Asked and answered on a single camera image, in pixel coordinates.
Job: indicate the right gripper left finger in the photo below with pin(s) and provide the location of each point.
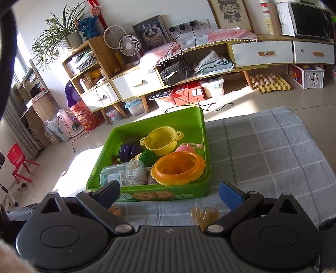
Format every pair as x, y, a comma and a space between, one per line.
96, 205

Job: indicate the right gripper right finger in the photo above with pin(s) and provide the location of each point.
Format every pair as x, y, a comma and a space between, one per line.
242, 207

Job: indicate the clear cotton swab jar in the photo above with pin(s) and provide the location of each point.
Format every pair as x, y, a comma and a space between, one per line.
127, 174

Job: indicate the purple toy grapes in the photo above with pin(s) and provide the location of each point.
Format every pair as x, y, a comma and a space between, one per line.
128, 152

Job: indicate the toy corn cob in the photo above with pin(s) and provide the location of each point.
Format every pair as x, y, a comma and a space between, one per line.
147, 157

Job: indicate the orange flower-shaped bowl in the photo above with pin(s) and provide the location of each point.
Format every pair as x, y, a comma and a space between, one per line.
178, 168

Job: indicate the pink rubber toy creature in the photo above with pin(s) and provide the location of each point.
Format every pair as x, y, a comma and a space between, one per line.
190, 147

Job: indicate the yellow toy pot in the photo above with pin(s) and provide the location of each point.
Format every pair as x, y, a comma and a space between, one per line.
162, 140

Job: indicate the pink capsule ball toy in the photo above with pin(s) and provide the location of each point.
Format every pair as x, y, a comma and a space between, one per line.
116, 210

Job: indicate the grey checked tablecloth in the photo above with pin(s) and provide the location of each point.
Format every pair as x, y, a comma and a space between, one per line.
270, 152

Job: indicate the red gift bag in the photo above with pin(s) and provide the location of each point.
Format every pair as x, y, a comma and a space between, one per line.
87, 119

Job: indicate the green plastic storage box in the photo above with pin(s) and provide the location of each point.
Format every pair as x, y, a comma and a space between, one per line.
191, 122

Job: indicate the red plastic chair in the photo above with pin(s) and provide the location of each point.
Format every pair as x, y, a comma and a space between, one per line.
18, 159

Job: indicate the clear plastic storage bin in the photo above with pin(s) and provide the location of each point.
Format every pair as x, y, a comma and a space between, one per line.
135, 106

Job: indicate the wooden TV cabinet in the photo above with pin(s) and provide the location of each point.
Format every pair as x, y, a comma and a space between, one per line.
103, 86

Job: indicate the red box under cabinet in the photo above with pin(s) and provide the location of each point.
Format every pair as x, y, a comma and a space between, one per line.
188, 93

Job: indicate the egg tray with eggs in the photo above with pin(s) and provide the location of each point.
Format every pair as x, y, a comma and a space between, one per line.
266, 83

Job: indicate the white toy storage crate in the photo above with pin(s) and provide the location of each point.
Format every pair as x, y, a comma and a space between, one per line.
308, 76

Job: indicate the pink lace cloth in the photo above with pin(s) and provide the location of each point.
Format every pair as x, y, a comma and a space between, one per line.
159, 55

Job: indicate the white desk fan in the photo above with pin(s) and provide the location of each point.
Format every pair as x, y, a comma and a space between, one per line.
112, 36
129, 45

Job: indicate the potted green plant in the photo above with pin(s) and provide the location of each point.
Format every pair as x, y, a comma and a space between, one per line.
46, 48

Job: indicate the blue Stitch plush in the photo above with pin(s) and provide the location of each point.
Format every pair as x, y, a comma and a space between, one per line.
88, 27

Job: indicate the framed cat picture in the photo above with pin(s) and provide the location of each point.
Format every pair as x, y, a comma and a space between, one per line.
151, 33

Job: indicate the framed cartoon picture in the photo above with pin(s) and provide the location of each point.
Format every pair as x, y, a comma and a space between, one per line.
230, 14

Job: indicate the black microwave oven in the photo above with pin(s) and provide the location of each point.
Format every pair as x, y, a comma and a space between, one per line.
304, 21

